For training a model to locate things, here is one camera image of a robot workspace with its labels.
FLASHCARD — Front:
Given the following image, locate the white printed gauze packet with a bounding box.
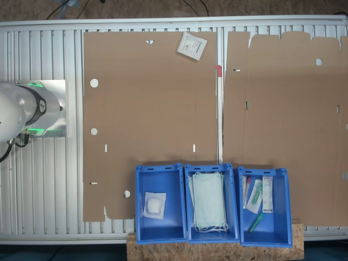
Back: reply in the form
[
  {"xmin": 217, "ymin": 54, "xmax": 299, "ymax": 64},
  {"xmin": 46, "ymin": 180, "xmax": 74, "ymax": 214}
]
[{"xmin": 176, "ymin": 32, "xmax": 208, "ymax": 61}]

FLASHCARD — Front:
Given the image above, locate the brown cardboard sheet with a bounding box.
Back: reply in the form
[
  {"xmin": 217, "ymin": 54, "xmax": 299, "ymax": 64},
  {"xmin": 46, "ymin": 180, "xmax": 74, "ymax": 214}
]
[
  {"xmin": 224, "ymin": 30, "xmax": 348, "ymax": 227},
  {"xmin": 83, "ymin": 30, "xmax": 218, "ymax": 222}
]

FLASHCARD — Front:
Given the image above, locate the stack of pale face masks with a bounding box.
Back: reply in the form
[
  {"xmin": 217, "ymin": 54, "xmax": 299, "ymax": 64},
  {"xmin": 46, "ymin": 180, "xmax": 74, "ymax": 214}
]
[{"xmin": 189, "ymin": 171, "xmax": 228, "ymax": 234}]

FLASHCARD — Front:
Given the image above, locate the red-capped sample tube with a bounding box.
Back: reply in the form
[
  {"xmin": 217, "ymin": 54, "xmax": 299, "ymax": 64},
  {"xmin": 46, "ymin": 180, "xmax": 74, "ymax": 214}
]
[{"xmin": 242, "ymin": 175, "xmax": 251, "ymax": 209}]

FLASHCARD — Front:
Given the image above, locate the blue plastic bin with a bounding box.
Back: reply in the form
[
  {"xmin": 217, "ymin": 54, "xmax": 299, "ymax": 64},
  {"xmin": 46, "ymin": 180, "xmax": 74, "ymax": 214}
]
[
  {"xmin": 135, "ymin": 162, "xmax": 188, "ymax": 244},
  {"xmin": 184, "ymin": 163, "xmax": 240, "ymax": 244},
  {"xmin": 237, "ymin": 166, "xmax": 294, "ymax": 248}
]

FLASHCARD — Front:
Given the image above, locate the clear pouch with green part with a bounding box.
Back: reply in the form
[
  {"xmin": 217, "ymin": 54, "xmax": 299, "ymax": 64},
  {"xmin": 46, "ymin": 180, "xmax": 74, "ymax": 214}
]
[{"xmin": 246, "ymin": 178, "xmax": 264, "ymax": 214}]

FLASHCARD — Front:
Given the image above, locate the narrow white printed box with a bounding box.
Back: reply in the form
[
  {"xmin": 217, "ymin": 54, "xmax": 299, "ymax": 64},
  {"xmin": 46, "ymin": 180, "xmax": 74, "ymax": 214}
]
[{"xmin": 262, "ymin": 176, "xmax": 274, "ymax": 214}]

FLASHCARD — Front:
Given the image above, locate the green plastic tube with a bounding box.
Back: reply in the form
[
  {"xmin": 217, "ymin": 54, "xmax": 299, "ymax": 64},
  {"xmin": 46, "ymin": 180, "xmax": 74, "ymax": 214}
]
[{"xmin": 247, "ymin": 212, "xmax": 264, "ymax": 234}]

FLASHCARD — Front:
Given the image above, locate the chipboard wood block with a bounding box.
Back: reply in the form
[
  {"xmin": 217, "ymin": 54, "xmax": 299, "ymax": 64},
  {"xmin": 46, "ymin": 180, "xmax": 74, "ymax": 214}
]
[{"xmin": 126, "ymin": 216, "xmax": 305, "ymax": 261}]

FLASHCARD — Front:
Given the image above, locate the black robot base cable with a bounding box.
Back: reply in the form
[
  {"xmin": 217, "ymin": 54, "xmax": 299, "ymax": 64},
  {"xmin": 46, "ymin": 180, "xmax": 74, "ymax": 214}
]
[{"xmin": 0, "ymin": 130, "xmax": 30, "ymax": 164}]

